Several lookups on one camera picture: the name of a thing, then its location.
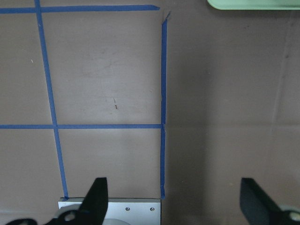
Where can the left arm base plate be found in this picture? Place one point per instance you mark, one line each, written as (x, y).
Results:
(126, 211)

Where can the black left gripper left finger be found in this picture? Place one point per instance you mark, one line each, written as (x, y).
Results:
(91, 211)

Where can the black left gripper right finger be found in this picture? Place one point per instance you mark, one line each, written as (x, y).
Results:
(257, 207)

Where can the light green tray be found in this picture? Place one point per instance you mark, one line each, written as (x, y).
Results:
(255, 4)

